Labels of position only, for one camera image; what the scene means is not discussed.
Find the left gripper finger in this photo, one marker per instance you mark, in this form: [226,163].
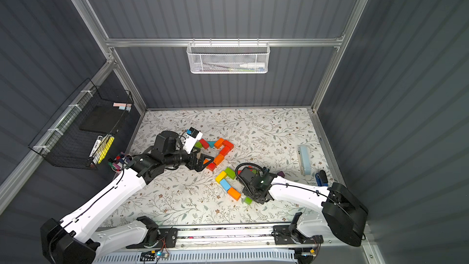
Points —
[200,166]
[206,159]

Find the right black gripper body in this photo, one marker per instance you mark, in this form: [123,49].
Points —
[257,191]

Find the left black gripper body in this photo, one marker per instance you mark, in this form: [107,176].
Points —
[198,161]

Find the small red block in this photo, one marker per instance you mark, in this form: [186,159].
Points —
[211,167]

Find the yellow block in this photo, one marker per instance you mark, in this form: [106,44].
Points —
[222,175]

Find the orange rectangular block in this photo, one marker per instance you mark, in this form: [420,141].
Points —
[219,143]

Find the red rectangular block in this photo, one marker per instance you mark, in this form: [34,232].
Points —
[225,151]
[228,144]

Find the light blue block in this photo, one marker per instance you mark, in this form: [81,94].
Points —
[225,185]

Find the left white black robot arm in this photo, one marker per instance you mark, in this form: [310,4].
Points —
[59,247]

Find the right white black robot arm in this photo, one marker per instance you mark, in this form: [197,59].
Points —
[336,211]

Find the light blue eraser box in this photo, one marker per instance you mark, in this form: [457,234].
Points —
[304,160]

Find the blue stapler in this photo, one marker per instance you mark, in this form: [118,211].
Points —
[321,178]

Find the pink pen cup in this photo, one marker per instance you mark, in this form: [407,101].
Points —
[120,162]

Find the yellow highlighter pack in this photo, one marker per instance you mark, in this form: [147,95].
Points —
[103,149]

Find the white marker in basket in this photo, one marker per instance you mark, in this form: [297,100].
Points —
[253,66]

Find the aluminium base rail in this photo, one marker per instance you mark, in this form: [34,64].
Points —
[227,234]

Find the white wire mesh basket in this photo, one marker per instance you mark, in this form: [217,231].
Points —
[212,59]

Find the black wire mesh basket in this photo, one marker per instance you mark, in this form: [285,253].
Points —
[73,139]

